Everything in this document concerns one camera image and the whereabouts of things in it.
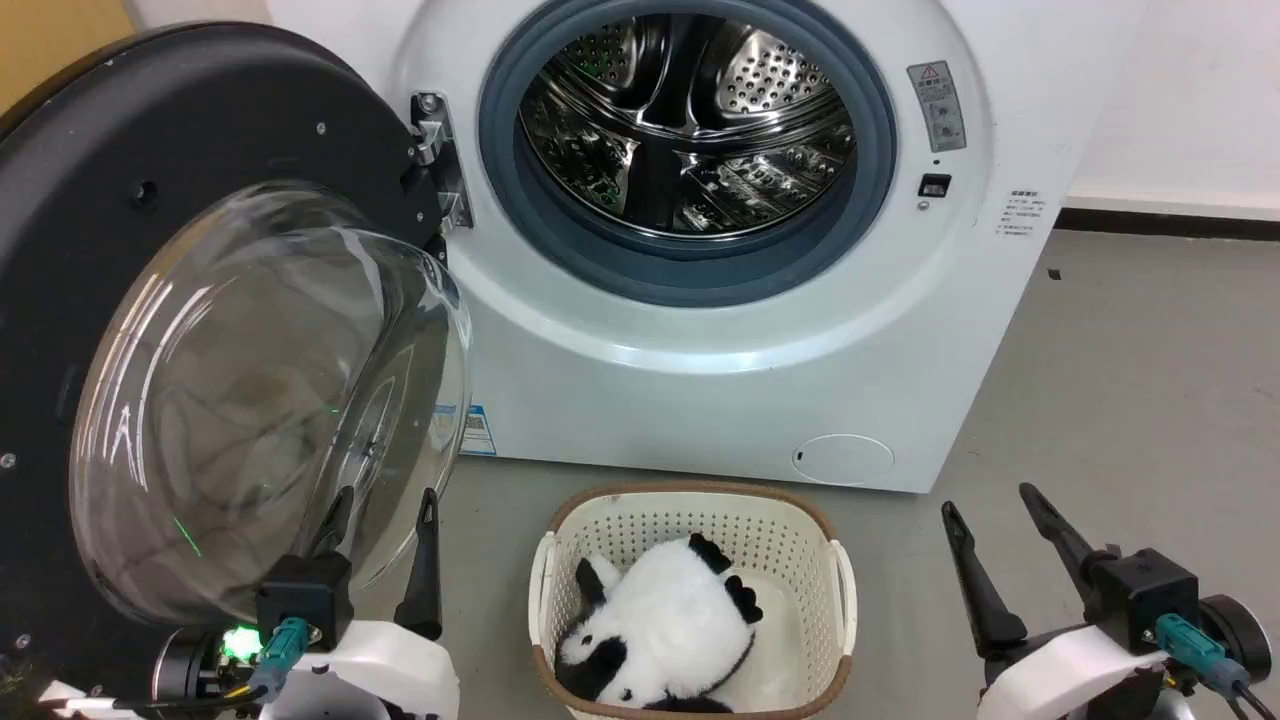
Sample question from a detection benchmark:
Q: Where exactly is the black round glass washer door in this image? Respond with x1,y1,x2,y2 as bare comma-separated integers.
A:
0,22,474,703

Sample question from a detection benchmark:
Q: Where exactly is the teal plug gripper cable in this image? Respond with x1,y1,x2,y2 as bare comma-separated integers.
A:
1155,614,1277,720
110,617,313,713

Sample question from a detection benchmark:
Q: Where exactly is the white text label sticker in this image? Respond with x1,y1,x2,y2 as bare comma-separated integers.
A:
996,187,1047,239

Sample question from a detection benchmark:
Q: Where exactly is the teal plug right gripper cable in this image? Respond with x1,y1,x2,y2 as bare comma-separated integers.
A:
1155,614,1277,720

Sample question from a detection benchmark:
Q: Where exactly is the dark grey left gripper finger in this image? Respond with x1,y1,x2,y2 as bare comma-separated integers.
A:
312,486,355,558
394,488,444,642

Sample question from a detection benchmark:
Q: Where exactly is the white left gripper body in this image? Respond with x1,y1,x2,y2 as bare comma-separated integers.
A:
258,620,462,720

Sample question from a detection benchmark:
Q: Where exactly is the blue energy label sticker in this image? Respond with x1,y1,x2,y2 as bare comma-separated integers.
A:
460,405,497,458

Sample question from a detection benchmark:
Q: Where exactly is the white front-load washing machine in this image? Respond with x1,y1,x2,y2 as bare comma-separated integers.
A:
265,0,1151,494

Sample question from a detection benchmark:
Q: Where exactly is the metal door hinge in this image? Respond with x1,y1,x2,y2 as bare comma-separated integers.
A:
408,92,475,233

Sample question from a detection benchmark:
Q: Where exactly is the yellow wooden panel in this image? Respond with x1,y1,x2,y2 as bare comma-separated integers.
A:
0,0,136,114

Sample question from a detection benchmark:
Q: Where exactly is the black wall baseboard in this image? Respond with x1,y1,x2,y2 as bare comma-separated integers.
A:
1056,207,1280,242

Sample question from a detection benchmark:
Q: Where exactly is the black white panda plush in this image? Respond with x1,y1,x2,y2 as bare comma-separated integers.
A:
553,533,765,714

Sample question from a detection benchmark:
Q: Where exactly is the teal plug left gripper cable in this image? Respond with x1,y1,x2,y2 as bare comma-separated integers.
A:
110,617,313,713

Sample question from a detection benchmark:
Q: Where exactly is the cream plastic laundry basket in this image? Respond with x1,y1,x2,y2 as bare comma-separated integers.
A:
528,482,859,720

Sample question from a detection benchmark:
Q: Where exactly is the grey warning sticker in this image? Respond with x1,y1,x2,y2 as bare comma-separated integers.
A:
907,61,968,154

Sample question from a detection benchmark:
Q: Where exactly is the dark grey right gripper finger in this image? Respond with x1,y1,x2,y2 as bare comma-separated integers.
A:
941,501,1030,660
1019,483,1119,603

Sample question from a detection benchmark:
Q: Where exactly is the steel perforated washer drum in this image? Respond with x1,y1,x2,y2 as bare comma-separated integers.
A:
517,12,859,241

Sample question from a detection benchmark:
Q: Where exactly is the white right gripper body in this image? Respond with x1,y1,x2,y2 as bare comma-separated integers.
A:
975,622,1173,720

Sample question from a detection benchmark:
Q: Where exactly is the round white filter cover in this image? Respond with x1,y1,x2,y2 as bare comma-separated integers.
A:
793,434,896,488

